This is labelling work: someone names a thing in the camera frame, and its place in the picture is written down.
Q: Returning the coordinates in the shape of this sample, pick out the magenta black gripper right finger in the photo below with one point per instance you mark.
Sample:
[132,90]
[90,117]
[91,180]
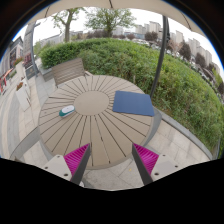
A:
[152,166]

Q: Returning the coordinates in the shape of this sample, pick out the white planter box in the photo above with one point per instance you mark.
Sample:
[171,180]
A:
[23,95]

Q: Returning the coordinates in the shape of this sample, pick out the slatted beige chair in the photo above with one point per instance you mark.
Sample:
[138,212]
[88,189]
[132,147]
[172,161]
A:
[68,70]

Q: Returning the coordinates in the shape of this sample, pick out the white teal computer mouse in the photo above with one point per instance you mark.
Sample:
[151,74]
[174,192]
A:
[66,111]

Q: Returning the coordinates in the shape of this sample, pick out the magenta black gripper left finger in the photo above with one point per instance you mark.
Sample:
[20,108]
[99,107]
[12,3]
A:
[70,167]

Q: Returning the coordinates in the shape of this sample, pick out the beige umbrella canopy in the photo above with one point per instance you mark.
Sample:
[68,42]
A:
[158,6]

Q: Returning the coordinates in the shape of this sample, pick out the green hedge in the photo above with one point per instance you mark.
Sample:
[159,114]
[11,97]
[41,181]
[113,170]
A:
[180,92]

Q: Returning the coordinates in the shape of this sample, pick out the round slatted beige table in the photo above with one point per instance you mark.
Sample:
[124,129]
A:
[110,134]

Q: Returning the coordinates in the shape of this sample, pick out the blue mouse pad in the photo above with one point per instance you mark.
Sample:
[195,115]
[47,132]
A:
[133,103]

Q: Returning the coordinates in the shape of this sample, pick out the dark umbrella pole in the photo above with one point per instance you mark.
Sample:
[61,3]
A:
[165,39]

